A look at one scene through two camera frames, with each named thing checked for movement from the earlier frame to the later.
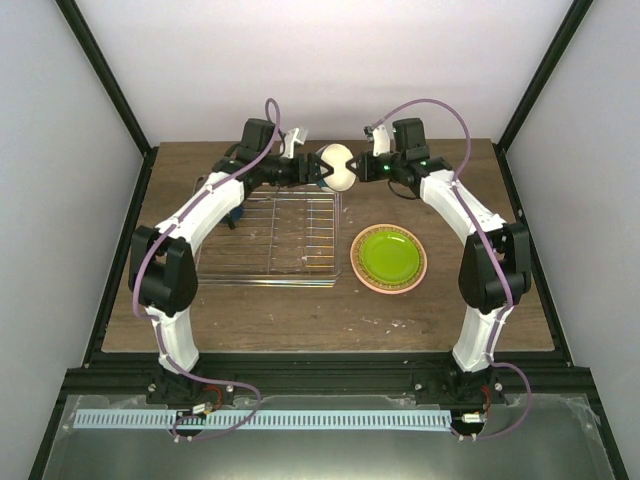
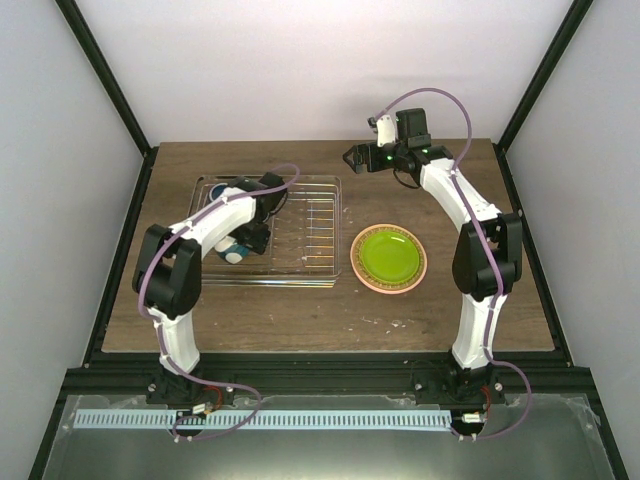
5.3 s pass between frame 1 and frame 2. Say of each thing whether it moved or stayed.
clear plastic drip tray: stayed
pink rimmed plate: stayed
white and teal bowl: moved
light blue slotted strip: stayed
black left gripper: moved
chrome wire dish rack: stayed
